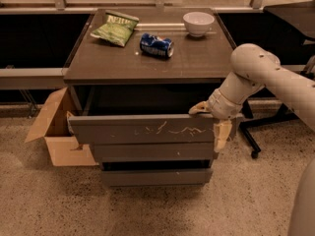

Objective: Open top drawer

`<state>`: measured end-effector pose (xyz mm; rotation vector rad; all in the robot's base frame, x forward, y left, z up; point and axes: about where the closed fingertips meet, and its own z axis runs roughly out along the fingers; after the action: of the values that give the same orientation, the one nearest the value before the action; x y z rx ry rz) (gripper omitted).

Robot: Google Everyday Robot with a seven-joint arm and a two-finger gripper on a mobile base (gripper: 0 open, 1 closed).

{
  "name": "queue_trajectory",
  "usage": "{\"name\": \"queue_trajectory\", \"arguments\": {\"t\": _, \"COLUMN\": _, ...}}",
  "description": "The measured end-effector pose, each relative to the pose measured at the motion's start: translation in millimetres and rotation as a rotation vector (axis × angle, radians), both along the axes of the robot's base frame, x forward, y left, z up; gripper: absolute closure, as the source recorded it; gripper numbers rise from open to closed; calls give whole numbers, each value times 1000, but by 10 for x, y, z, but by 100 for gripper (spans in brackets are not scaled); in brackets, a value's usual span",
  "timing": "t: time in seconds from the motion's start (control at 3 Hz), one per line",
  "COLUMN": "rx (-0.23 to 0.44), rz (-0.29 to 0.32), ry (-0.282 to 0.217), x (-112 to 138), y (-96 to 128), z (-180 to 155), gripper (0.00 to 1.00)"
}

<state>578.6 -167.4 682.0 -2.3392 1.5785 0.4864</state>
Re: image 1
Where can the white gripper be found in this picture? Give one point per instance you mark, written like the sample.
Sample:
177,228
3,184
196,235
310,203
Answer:
220,106

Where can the grey top drawer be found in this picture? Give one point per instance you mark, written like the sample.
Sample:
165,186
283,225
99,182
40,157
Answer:
145,114

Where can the grey drawer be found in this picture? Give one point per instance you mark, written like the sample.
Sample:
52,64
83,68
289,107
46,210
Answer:
154,152
156,177
145,114

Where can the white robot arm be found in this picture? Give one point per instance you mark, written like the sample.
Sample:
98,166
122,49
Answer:
254,68

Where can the grey drawer cabinet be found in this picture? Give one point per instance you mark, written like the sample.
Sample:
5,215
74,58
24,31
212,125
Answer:
165,25

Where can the grey bottom drawer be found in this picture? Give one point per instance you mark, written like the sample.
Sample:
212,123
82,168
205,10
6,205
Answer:
156,177

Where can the grey middle drawer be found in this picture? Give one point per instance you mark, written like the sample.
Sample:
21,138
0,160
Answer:
154,152

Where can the open cardboard box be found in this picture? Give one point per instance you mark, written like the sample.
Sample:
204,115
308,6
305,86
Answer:
52,126

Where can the crushed blue soda can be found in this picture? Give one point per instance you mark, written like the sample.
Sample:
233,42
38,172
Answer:
154,45

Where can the white bowl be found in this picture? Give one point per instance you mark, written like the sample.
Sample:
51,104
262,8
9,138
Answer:
198,23

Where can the green chip bag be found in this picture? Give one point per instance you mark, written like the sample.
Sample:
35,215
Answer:
117,29

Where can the white wrapper in box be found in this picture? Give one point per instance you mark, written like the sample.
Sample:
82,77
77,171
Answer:
69,114

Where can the metal window railing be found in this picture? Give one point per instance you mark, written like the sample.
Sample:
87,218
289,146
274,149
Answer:
32,77

